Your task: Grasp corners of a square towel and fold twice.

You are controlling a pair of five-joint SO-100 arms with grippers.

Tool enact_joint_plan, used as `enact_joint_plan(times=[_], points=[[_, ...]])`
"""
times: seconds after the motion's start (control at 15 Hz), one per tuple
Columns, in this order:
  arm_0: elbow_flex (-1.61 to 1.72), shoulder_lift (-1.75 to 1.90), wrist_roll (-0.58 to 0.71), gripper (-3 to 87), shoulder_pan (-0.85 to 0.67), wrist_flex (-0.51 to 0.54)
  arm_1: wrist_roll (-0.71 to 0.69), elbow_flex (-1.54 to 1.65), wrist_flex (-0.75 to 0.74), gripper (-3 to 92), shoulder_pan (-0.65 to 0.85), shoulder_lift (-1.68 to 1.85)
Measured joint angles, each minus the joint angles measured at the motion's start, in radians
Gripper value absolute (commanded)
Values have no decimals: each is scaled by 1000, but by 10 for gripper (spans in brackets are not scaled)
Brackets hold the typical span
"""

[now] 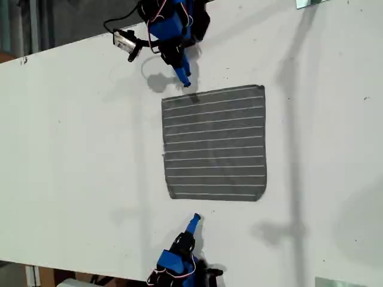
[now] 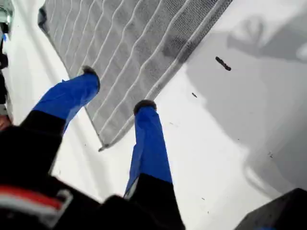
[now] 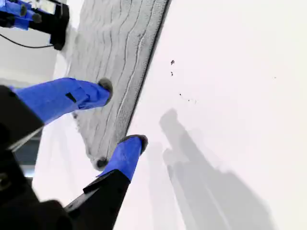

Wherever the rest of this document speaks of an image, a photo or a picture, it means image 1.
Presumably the grey striped square towel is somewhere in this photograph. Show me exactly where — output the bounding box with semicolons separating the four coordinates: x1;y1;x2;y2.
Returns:
161;84;268;202

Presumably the white rounded object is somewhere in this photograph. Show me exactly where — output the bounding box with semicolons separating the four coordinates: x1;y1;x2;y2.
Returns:
58;277;93;287

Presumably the brown cardboard box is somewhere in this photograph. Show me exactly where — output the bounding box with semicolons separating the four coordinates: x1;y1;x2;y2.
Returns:
38;267;90;287

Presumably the white table leg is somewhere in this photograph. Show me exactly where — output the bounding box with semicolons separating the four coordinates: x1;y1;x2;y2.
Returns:
25;265;41;287

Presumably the camera black stalk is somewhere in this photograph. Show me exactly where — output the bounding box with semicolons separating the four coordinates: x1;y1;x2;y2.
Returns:
136;38;162;55

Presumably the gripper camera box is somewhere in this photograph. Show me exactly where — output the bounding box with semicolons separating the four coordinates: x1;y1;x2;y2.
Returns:
204;267;224;279
113;29;142;63

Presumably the camera black cable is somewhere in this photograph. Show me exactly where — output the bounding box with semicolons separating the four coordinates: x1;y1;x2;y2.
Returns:
104;0;144;33

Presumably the small shiny metal bracket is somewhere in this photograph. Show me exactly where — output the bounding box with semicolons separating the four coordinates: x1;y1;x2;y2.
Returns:
295;0;329;10

